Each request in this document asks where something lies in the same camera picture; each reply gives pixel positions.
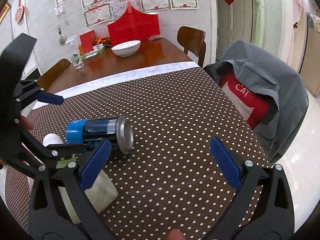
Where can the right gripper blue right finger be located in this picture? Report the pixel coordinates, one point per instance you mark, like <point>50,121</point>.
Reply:
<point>228,161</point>

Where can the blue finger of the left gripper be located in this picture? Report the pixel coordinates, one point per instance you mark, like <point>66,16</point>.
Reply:
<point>83,151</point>
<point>49,98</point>

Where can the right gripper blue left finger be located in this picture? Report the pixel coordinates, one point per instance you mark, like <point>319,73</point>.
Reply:
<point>94,165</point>

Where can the blue black drink can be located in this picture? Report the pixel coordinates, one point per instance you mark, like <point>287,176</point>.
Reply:
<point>117,130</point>

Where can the white cup green inside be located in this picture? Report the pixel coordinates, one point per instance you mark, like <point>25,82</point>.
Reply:
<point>52,139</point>

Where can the large pale green cup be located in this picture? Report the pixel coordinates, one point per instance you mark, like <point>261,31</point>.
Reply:
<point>101,194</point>

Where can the left hand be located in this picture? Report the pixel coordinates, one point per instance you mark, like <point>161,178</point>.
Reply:
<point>28,125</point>

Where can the right hand thumb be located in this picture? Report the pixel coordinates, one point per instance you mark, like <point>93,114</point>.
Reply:
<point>175,235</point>

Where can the left wooden chair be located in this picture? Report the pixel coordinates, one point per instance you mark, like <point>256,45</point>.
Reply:
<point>47,79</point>

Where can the wooden chair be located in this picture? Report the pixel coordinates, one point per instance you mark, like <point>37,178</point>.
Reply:
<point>192,40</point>
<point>47,79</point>

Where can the clear spray bottle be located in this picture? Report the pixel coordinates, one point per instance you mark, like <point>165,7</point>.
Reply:
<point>73,45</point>

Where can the grey jacket on chair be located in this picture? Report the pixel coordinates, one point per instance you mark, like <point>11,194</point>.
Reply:
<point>266,75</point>

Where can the red CAT cushion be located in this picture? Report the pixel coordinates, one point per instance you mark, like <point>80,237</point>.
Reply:
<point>253,107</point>

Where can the green tissue box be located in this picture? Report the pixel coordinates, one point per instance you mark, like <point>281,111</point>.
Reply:
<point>98,49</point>

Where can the small red envelope box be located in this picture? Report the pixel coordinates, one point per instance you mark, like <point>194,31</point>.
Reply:
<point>87,41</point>

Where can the white ceramic bowl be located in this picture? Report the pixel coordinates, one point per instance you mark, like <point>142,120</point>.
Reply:
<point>127,48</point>

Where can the gold framed red picture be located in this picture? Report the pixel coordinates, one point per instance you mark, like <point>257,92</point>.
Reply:
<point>4,11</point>

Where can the right wooden chair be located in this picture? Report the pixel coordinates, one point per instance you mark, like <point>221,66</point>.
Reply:
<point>192,40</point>

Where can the green door curtain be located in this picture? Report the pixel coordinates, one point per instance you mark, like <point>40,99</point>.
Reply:
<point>259,10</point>

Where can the hanging silver wall ornament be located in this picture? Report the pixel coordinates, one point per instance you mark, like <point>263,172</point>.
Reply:
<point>62,37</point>

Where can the red round wall ornament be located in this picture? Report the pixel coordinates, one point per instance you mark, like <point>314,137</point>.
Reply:
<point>19,12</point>

